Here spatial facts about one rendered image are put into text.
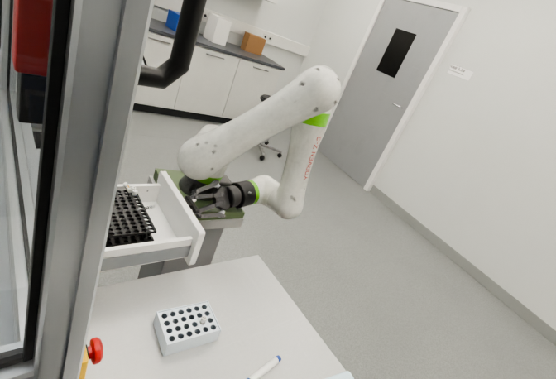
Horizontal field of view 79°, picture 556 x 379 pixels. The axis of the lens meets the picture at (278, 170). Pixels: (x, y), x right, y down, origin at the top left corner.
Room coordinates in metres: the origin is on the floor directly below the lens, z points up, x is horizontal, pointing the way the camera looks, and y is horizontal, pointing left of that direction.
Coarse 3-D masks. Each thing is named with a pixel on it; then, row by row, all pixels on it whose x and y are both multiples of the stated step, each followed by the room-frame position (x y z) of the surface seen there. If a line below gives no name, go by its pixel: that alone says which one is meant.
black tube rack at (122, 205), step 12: (120, 192) 0.74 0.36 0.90; (120, 204) 0.68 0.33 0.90; (132, 204) 0.71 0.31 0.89; (120, 216) 0.65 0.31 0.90; (132, 216) 0.66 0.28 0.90; (120, 228) 0.61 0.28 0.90; (132, 228) 0.62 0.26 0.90; (144, 228) 0.64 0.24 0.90; (108, 240) 0.59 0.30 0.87; (120, 240) 0.60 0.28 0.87; (132, 240) 0.62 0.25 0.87; (144, 240) 0.63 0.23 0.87
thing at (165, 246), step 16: (144, 192) 0.81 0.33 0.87; (160, 208) 0.82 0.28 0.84; (160, 224) 0.75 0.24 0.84; (160, 240) 0.63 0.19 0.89; (176, 240) 0.65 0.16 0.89; (112, 256) 0.54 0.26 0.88; (128, 256) 0.57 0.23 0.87; (144, 256) 0.59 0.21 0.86; (160, 256) 0.62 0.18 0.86; (176, 256) 0.65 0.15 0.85
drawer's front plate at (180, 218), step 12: (168, 180) 0.83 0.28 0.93; (168, 192) 0.81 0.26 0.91; (168, 204) 0.79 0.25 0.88; (180, 204) 0.75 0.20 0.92; (168, 216) 0.78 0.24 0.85; (180, 216) 0.74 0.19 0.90; (192, 216) 0.72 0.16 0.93; (180, 228) 0.72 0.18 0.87; (192, 228) 0.69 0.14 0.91; (192, 240) 0.68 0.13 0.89; (192, 252) 0.67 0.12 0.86; (192, 264) 0.67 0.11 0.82
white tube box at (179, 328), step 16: (192, 304) 0.58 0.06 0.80; (208, 304) 0.60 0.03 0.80; (160, 320) 0.51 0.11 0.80; (176, 320) 0.53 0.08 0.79; (192, 320) 0.54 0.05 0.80; (208, 320) 0.57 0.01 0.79; (160, 336) 0.49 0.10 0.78; (176, 336) 0.49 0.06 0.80; (192, 336) 0.51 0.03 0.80; (208, 336) 0.53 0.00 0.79; (176, 352) 0.48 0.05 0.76
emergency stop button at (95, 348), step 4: (92, 340) 0.35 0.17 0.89; (96, 340) 0.36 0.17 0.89; (100, 340) 0.36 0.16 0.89; (92, 344) 0.35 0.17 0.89; (96, 344) 0.35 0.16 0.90; (100, 344) 0.35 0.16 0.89; (88, 348) 0.34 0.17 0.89; (92, 348) 0.35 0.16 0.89; (96, 348) 0.34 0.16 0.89; (100, 348) 0.35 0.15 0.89; (92, 352) 0.34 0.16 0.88; (96, 352) 0.34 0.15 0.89; (100, 352) 0.34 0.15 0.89; (92, 356) 0.34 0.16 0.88; (96, 356) 0.34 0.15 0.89; (100, 356) 0.34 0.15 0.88; (92, 360) 0.34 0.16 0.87; (96, 360) 0.34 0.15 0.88; (100, 360) 0.34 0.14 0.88
